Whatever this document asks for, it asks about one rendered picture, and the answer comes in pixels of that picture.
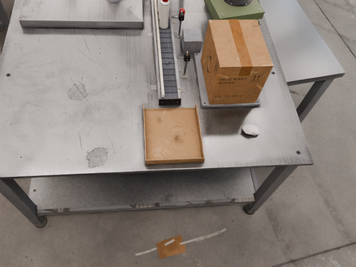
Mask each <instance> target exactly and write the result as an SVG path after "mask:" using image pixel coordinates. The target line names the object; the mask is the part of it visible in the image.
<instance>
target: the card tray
mask: <svg viewBox="0 0 356 267"><path fill-rule="evenodd" d="M143 111H144V136H145V161H146V165H148V164H174V163H199V162H204V159H205V156H204V149H203V142H202V135H201V128H200V121H199V114H198V107H197V103H196V105H195V108H160V109H144V104H143Z"/></svg>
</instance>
